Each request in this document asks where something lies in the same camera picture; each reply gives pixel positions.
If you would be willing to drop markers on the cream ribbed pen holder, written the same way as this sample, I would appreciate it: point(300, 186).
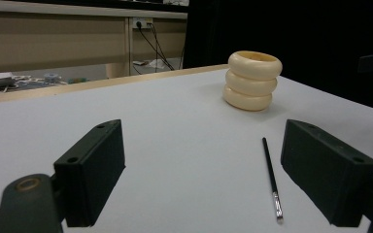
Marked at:
point(252, 81)

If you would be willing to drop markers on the dark curtain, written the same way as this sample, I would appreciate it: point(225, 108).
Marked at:
point(288, 39)

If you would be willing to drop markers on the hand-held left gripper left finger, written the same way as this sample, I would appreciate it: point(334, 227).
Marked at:
point(89, 171)

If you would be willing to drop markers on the beige wooden desk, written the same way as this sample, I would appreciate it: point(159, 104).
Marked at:
point(61, 39)

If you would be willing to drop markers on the white wall socket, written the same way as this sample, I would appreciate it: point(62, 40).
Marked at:
point(141, 22)

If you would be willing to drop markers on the clutter of small parts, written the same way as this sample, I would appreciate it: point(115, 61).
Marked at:
point(45, 80)

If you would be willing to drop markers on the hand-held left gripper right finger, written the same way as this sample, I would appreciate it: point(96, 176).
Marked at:
point(328, 168)

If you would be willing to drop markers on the black pencil with metal ferrule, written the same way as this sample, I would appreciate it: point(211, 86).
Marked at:
point(272, 179)

